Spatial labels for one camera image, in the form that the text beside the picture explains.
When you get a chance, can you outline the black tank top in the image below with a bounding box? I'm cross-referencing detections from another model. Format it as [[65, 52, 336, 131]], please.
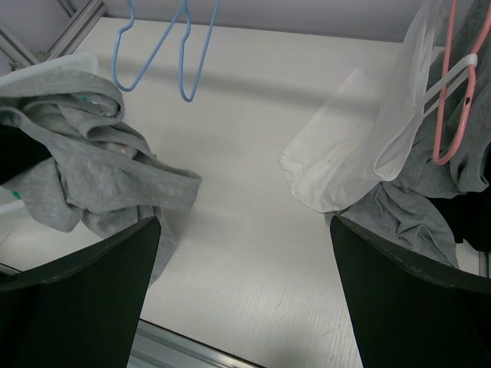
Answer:
[[430, 186, 490, 252]]

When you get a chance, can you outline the aluminium frame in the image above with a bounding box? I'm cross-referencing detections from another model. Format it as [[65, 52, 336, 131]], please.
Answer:
[[0, 0, 491, 368]]

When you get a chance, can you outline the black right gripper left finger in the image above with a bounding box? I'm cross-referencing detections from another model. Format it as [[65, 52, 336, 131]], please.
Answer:
[[1, 217, 161, 367]]

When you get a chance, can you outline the grey tank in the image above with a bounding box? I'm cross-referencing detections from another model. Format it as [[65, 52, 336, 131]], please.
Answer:
[[324, 0, 491, 269], [1, 70, 201, 281]]

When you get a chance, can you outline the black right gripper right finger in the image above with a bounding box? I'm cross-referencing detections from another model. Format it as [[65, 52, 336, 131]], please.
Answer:
[[330, 216, 490, 367]]

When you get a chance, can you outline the white tank top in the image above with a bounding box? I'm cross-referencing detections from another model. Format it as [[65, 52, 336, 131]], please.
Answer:
[[278, 1, 477, 213]]

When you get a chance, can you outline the blue wire hanger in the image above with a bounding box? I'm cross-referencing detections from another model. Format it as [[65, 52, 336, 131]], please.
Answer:
[[178, 0, 221, 103], [110, 0, 193, 92]]

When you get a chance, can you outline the pink wire hanger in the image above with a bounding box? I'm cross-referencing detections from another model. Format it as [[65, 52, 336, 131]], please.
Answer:
[[432, 0, 491, 166]]

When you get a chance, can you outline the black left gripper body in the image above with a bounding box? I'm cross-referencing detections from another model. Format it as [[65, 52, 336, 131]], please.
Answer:
[[0, 125, 51, 185]]

